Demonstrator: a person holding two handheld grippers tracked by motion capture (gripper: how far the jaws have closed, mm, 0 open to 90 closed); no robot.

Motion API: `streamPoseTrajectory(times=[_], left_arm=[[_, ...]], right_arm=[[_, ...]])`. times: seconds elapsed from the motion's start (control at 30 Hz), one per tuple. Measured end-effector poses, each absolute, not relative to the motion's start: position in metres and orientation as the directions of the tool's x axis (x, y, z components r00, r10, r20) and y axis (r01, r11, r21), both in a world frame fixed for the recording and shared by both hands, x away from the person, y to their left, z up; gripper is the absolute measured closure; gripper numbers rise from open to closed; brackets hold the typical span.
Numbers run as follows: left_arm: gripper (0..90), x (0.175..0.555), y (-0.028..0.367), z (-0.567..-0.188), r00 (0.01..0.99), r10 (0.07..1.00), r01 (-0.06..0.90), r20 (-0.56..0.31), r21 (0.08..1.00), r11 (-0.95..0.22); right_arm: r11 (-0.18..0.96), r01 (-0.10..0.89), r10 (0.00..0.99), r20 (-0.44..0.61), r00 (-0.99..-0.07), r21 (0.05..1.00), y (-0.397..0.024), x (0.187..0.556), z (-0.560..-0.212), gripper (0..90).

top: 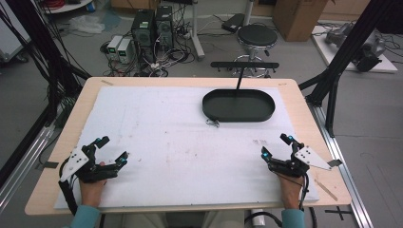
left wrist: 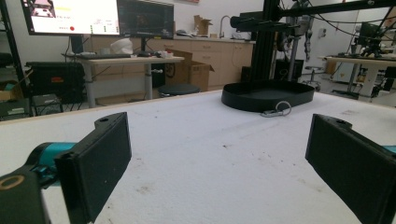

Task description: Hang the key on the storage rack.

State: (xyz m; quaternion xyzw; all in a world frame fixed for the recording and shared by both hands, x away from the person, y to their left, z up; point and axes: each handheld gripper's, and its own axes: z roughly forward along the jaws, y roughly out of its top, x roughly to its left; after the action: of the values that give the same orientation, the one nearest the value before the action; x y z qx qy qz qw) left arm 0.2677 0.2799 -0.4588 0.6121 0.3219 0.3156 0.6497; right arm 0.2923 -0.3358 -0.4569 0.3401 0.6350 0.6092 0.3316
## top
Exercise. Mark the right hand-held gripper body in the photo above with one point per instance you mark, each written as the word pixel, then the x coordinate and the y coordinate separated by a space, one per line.
pixel 290 166

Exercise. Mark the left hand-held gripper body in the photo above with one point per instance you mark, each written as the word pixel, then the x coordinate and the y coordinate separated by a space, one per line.
pixel 95 171

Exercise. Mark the person's left hand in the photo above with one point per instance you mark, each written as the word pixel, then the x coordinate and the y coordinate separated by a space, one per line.
pixel 92 193

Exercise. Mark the person's right hand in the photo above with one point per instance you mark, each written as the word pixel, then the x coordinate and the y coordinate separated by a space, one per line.
pixel 291 193

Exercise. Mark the thin wooden stick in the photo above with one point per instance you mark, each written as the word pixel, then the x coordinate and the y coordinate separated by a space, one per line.
pixel 326 190

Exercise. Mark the black tape piece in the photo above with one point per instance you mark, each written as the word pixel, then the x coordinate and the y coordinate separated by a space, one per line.
pixel 50 164

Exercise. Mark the grey tape piece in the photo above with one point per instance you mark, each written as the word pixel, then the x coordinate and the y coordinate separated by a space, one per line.
pixel 335 163

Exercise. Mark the black oval tray with T-bar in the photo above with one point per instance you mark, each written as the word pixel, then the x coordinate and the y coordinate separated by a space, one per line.
pixel 238 106

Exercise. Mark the white foam mat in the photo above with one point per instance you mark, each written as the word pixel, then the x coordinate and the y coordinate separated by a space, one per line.
pixel 177 142

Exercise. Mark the white power supply unit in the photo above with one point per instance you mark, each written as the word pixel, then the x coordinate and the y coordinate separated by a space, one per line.
pixel 124 50
pixel 114 47

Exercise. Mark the white floor board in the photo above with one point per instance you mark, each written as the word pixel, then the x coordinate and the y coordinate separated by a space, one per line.
pixel 329 53

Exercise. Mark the black round stool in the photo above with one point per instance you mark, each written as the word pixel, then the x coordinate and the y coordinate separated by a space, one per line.
pixel 256 35

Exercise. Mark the black computer tower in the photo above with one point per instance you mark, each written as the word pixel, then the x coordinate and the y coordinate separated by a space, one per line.
pixel 164 27
pixel 143 31

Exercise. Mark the clear plastic bag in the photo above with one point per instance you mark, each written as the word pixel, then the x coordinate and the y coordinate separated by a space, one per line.
pixel 85 23

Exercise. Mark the black and grey robot part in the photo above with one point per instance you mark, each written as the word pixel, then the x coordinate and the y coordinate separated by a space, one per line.
pixel 370 52

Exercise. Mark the cardboard box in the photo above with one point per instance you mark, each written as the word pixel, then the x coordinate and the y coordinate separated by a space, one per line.
pixel 297 19

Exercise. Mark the black power adapter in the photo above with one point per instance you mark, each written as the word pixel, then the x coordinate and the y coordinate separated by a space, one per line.
pixel 233 22

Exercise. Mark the white desk leg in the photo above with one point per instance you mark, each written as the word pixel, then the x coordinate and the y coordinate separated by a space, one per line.
pixel 197 34

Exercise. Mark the white round table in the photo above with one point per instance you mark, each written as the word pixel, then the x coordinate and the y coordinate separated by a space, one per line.
pixel 68 6

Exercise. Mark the white panel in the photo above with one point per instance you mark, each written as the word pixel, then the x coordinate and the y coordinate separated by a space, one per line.
pixel 11 31

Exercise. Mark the aluminium rail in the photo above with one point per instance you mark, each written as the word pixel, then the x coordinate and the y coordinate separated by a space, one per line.
pixel 25 164
pixel 345 177

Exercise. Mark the black metal frame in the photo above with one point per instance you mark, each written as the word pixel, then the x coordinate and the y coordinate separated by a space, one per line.
pixel 348 47
pixel 41 34

